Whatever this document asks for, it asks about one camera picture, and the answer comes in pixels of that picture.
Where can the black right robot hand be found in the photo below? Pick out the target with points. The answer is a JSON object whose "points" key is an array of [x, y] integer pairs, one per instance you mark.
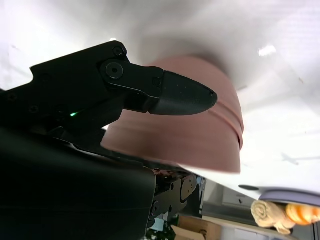
{"points": [[62, 187]]}

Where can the brown cardboard box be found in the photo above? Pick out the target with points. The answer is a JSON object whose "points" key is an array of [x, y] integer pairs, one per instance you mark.
{"points": [[197, 228]]}

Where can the gray drawer cabinet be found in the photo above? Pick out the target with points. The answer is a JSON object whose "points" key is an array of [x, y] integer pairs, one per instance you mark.
{"points": [[232, 202]]}

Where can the black round table grommet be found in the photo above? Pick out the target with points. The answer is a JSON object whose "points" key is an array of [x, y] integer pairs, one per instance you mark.
{"points": [[248, 187]]}

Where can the beige spiral bread roll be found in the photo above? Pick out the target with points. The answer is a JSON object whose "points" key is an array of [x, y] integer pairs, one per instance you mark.
{"points": [[265, 213]]}

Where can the purple plate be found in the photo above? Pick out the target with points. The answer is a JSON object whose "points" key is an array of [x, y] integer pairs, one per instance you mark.
{"points": [[290, 196]]}

